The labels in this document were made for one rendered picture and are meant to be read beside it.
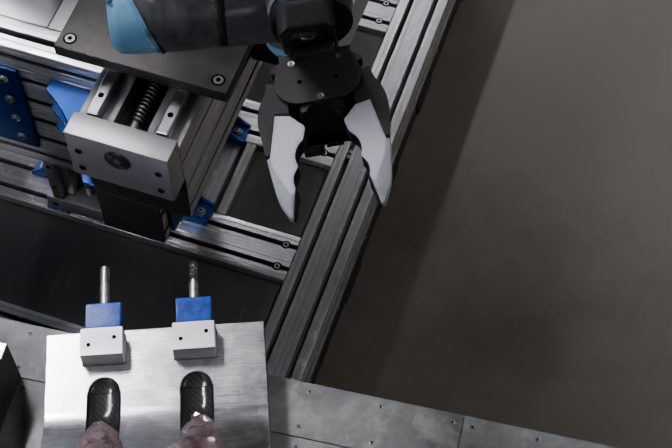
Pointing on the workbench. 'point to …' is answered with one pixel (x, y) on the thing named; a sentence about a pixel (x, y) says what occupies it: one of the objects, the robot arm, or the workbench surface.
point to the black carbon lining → (201, 384)
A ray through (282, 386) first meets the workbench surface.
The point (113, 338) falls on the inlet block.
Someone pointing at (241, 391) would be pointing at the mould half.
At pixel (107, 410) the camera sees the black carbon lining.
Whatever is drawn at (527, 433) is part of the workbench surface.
